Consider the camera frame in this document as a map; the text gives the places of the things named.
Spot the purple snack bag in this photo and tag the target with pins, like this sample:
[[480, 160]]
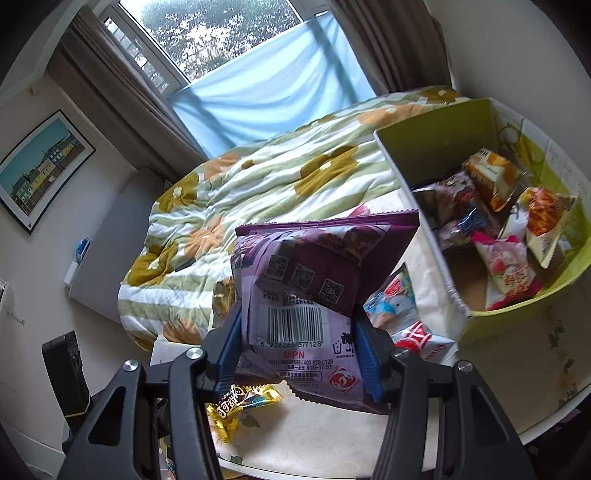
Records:
[[295, 277]]

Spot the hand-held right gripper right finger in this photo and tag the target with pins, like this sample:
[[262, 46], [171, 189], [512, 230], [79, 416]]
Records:
[[367, 364]]

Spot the window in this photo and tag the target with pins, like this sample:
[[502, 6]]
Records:
[[207, 32]]

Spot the framed houses picture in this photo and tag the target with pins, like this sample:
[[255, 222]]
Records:
[[37, 170]]

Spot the white wall fixture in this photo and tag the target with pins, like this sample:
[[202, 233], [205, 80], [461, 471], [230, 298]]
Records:
[[4, 295]]

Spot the brown curtain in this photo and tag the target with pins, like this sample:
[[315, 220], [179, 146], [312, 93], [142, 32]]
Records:
[[120, 101], [392, 41]]

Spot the pile of snack packets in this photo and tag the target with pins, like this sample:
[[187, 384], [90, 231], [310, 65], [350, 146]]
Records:
[[508, 272]]

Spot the grey bed headboard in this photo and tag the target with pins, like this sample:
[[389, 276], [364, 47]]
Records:
[[115, 240]]

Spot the small blue white item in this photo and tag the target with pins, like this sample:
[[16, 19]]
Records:
[[83, 248]]

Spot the floral striped quilt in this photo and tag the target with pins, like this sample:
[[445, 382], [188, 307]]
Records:
[[277, 175]]

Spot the green cardboard box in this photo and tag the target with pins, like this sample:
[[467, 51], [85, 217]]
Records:
[[438, 134]]

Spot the light blue cloth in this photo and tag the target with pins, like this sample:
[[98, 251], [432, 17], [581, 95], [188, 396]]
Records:
[[268, 92]]

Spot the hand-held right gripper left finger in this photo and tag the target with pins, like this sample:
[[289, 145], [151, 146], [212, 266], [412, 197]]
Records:
[[231, 350]]

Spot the small white box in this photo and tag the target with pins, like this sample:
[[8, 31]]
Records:
[[73, 273]]

